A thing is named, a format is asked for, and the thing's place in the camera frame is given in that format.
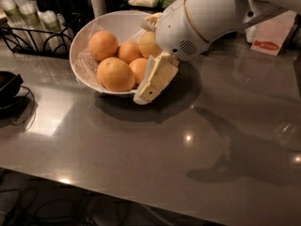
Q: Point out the front right orange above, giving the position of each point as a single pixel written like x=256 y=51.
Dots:
x=138 y=67

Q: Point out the paper cup stack middle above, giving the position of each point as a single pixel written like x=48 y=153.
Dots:
x=32 y=21

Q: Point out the black device with cable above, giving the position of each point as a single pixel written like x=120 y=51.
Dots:
x=17 y=102

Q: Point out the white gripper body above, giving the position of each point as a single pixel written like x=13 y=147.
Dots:
x=178 y=30

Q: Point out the large front left orange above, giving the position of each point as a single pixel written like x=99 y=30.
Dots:
x=115 y=75

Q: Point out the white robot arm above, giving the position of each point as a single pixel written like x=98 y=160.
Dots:
x=216 y=18

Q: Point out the clear plastic bowl liner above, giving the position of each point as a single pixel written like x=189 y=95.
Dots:
x=125 y=25

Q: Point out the yellowish orange at back right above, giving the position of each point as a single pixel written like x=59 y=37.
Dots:
x=148 y=46

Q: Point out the white bowl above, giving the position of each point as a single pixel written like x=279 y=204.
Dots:
x=124 y=25

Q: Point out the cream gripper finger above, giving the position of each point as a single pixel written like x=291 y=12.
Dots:
x=150 y=22
x=159 y=73

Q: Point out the orange at back left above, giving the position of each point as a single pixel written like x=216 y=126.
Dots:
x=103 y=44

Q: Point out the paper cup stack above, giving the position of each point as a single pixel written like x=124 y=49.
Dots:
x=51 y=24
x=32 y=21
x=15 y=20

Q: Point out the paper cup stack left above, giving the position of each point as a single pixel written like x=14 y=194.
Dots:
x=15 y=20

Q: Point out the white and red paper bag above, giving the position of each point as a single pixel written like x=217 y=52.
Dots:
x=269 y=36

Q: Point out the white cylinder container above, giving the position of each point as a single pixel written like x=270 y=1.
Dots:
x=97 y=0

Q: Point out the small middle orange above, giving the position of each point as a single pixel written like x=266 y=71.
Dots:
x=129 y=51

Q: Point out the paper cup stack right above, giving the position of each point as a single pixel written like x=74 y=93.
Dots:
x=51 y=24

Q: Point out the black wire rack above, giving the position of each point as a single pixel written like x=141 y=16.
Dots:
x=10 y=39

